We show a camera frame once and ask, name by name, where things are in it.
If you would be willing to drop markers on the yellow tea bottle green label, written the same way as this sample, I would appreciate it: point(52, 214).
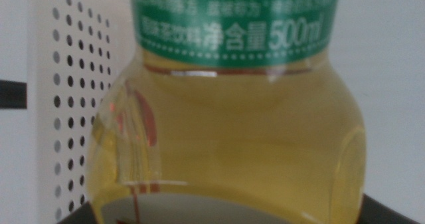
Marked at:
point(232, 134)

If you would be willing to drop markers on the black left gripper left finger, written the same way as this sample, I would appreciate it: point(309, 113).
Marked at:
point(84, 215)

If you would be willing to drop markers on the white perforated plastic basket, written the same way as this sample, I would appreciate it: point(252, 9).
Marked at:
point(43, 84)

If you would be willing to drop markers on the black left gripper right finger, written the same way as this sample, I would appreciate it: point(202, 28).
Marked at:
point(375, 214)

